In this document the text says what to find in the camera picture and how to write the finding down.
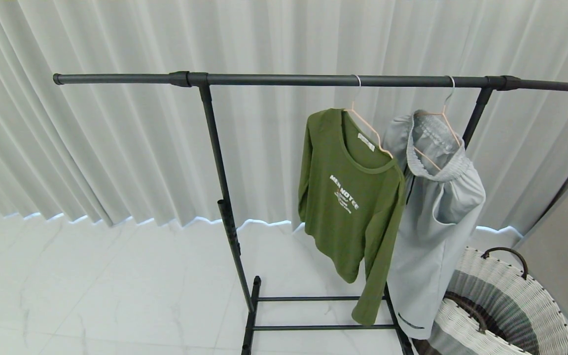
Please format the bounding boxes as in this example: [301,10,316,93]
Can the green printed t-shirt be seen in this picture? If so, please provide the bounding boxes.
[297,108,407,326]

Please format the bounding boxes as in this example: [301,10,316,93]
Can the white curtain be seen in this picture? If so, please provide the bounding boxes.
[0,0,568,235]

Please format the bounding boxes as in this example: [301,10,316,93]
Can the pink clothes hanger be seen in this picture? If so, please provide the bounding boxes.
[345,74,394,160]
[412,75,463,172]

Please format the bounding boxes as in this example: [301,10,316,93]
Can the white laundry basket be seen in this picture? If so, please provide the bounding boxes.
[411,247,568,355]

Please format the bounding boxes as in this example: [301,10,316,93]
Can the pale grey shorts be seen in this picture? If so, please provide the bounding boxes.
[381,109,487,341]

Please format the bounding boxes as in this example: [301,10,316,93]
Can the black clothes rack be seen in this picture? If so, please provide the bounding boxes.
[52,71,568,355]

